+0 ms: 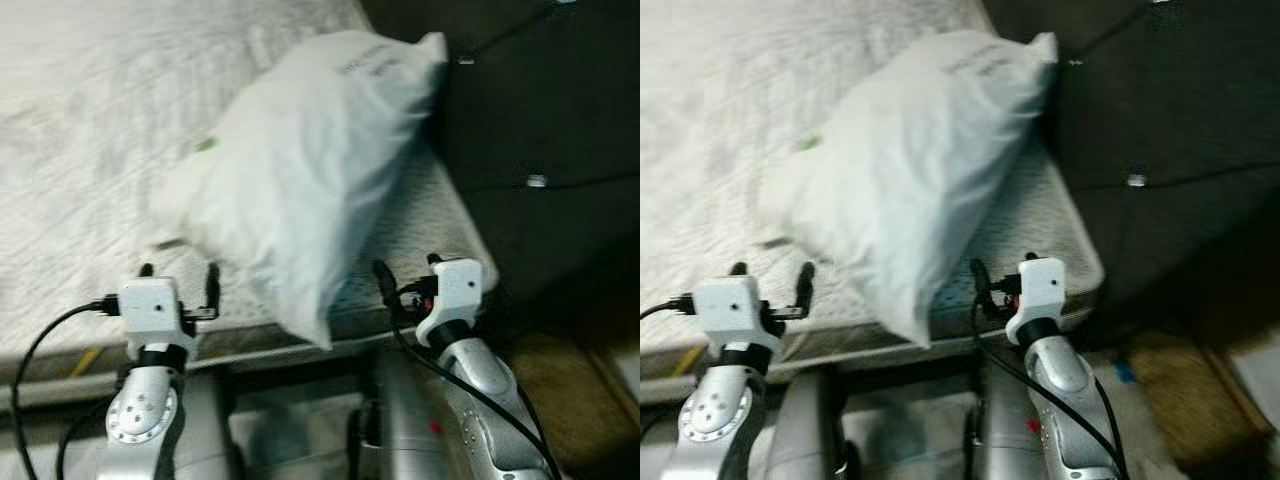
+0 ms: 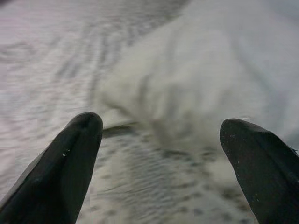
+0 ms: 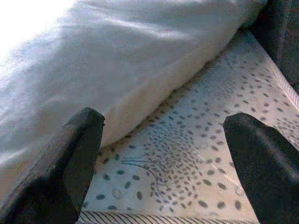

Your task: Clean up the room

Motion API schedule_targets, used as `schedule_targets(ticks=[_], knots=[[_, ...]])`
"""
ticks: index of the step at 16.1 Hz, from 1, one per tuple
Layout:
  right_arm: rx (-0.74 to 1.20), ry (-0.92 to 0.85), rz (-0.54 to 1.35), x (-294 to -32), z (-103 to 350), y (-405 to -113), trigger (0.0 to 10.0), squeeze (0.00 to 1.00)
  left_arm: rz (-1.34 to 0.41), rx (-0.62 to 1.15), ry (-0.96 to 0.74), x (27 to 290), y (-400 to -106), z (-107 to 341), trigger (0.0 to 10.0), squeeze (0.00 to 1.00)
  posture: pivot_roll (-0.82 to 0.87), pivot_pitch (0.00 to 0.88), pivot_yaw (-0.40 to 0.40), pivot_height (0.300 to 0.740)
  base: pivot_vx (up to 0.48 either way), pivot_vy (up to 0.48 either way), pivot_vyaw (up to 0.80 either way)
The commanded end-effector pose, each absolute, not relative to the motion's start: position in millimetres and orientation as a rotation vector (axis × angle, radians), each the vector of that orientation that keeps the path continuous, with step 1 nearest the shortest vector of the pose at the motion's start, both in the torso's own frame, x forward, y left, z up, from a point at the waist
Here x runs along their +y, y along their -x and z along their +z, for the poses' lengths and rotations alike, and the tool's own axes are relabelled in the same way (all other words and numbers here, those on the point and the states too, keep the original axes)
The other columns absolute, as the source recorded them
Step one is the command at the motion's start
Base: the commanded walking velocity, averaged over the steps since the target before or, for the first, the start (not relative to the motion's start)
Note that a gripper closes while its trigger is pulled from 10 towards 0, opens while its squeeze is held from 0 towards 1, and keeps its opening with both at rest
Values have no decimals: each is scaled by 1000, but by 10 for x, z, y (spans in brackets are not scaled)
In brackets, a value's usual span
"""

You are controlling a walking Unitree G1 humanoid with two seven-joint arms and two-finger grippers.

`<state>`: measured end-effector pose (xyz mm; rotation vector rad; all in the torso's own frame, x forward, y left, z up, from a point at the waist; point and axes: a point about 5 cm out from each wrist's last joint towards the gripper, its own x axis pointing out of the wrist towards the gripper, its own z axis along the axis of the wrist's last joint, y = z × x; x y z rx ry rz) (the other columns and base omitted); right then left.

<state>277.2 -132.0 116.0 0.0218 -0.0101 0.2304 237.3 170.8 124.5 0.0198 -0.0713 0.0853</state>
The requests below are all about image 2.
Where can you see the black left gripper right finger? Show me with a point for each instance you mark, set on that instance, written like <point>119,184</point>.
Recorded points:
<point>268,177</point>

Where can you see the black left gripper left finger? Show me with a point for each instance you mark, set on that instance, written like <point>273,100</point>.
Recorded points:
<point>51,177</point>

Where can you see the beige quilted mattress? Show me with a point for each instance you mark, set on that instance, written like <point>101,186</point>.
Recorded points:
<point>46,70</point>

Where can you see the white pillow with black lettering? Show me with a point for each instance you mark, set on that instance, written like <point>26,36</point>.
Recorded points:
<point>187,81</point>

